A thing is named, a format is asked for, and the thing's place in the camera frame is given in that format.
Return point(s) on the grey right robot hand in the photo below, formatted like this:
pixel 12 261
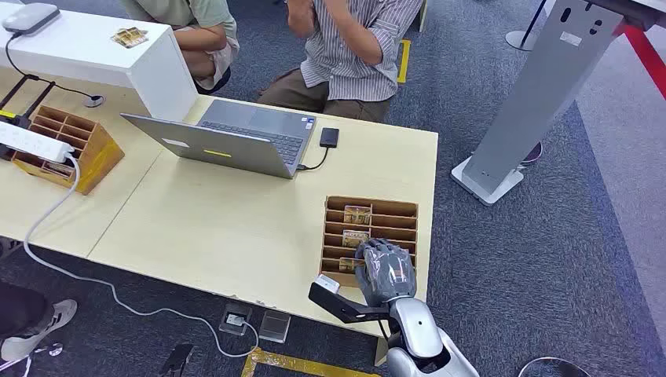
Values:
pixel 387 273

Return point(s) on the patterned gold card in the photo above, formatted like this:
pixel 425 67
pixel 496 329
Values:
pixel 357 214
pixel 347 264
pixel 355 239

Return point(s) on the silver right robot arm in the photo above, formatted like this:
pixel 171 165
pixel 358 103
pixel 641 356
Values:
pixel 416 333

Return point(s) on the slotted wooden card holder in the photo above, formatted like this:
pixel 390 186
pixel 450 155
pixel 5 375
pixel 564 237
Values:
pixel 387 221

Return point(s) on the person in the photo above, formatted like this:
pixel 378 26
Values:
pixel 348 57
pixel 31 322
pixel 203 36

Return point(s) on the floor socket lid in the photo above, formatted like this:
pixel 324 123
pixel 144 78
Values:
pixel 274 326

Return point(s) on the yellow floor tape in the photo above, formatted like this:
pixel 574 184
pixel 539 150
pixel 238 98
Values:
pixel 291 362
pixel 403 60

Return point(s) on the black external drive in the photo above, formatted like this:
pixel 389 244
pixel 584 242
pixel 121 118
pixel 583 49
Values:
pixel 329 137

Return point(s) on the floor socket box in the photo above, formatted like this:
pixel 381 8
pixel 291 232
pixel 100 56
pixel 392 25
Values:
pixel 235 319

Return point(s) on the dark red round base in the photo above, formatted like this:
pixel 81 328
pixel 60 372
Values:
pixel 533 153

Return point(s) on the grey laptop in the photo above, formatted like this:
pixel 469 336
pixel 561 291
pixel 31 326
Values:
pixel 234 140

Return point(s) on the black object on floor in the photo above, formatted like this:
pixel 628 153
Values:
pixel 177 360

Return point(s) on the silver kiosk stand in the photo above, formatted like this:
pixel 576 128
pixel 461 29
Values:
pixel 536 99

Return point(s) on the wooden compartment organizer box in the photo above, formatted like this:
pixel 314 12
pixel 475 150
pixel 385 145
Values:
pixel 93 151

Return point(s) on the red barrier belt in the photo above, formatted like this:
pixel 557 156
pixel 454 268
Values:
pixel 648 57

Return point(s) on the cards in organizer box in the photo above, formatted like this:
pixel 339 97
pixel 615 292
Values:
pixel 58 169

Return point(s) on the stack of gold cards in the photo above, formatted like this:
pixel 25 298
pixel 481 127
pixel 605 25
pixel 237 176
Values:
pixel 129 37

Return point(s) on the white counter riser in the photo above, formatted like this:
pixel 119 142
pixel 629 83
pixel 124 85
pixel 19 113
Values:
pixel 88 52

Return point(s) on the white power strip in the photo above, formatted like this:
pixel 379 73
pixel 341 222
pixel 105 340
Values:
pixel 31 141

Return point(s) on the black desk stand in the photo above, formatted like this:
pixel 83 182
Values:
pixel 23 106

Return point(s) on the grey flat box device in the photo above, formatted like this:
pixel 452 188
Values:
pixel 30 17

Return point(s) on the pale wrist camera, black bracket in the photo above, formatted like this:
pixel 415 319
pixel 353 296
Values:
pixel 328 284

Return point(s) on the stanchion post with round base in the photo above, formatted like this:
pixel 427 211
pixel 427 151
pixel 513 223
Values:
pixel 523 36

